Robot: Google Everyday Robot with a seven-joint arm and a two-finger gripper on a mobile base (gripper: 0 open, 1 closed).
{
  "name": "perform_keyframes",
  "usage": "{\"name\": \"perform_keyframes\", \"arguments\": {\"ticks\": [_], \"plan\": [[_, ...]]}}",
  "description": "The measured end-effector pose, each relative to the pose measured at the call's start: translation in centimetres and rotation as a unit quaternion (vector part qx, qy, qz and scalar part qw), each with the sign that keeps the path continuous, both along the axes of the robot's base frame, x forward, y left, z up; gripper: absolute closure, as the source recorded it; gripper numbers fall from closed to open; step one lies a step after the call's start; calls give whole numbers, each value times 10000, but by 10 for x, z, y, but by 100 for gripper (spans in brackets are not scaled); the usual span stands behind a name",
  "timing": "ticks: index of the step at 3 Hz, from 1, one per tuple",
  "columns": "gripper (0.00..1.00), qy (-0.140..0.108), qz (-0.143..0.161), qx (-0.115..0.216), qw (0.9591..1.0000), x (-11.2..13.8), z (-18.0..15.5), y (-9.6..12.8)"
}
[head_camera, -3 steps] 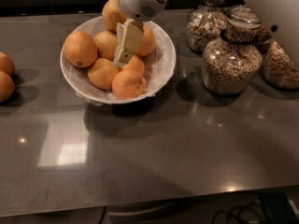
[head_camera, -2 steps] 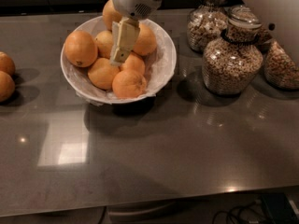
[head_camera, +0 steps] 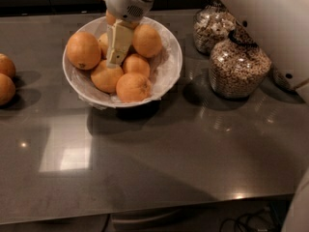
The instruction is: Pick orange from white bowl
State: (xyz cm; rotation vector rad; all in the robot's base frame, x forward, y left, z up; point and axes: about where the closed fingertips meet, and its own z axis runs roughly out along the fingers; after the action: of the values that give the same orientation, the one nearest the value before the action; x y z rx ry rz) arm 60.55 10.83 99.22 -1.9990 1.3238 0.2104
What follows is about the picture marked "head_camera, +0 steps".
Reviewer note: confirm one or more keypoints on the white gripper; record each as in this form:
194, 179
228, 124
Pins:
124, 2

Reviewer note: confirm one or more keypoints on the top orange in bowl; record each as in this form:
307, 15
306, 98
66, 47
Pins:
111, 20

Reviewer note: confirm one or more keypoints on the upper orange on table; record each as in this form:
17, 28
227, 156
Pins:
7, 66

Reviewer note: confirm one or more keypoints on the orange on table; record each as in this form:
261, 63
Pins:
7, 89
7, 66

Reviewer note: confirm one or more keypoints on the middle orange in bowl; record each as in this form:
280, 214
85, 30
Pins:
103, 43

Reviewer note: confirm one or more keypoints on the lower orange on table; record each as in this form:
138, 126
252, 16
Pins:
7, 89

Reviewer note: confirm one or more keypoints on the centre small orange in bowl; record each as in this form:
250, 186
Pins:
136, 63

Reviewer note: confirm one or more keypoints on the large orange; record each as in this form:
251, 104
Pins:
83, 50

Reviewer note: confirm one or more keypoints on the front left orange in bowl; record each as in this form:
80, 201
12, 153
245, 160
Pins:
105, 78

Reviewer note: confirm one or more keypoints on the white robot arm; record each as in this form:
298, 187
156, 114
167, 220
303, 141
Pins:
279, 27

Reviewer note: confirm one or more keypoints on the back left glass jar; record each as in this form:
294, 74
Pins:
211, 26

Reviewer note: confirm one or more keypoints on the front glass cereal jar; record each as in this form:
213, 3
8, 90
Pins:
237, 66

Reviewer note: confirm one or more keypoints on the front right orange in bowl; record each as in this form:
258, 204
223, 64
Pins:
133, 87

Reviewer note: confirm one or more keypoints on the white bowl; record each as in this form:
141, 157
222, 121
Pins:
167, 74

